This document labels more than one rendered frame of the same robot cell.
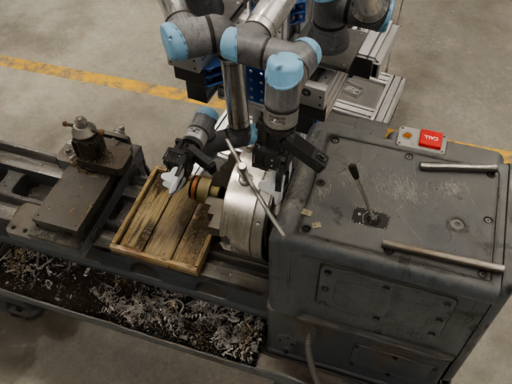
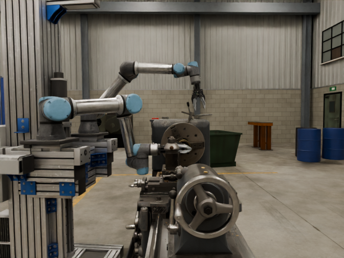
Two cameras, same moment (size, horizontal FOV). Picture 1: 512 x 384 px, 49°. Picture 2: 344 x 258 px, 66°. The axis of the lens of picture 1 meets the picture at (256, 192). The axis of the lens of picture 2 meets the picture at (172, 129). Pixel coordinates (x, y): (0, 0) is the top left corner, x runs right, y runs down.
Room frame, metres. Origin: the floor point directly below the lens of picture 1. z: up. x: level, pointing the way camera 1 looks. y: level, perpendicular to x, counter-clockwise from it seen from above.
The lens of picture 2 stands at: (1.73, 1.80, 1.29)
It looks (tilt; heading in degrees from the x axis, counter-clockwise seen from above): 3 degrees down; 251
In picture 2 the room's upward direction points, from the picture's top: straight up
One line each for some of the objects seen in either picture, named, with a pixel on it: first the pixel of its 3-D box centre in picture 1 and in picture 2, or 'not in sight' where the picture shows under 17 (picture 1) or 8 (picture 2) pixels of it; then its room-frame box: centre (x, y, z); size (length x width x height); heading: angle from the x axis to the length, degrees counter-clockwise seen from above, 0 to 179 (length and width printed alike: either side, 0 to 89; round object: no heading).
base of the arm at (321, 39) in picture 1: (328, 30); (88, 126); (1.67, -0.27, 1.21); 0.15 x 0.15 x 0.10
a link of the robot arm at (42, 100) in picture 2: not in sight; (50, 109); (1.88, 0.18, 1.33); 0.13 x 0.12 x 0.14; 106
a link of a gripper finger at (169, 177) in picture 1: (170, 178); (184, 146); (1.11, 0.26, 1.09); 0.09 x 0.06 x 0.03; 161
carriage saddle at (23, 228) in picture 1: (77, 189); (187, 196); (1.24, 0.62, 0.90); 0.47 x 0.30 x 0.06; 161
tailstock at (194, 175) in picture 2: not in sight; (201, 216); (1.42, 1.14, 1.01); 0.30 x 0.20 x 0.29; 71
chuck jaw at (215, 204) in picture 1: (219, 219); (196, 145); (0.96, 0.11, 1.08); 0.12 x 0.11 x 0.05; 161
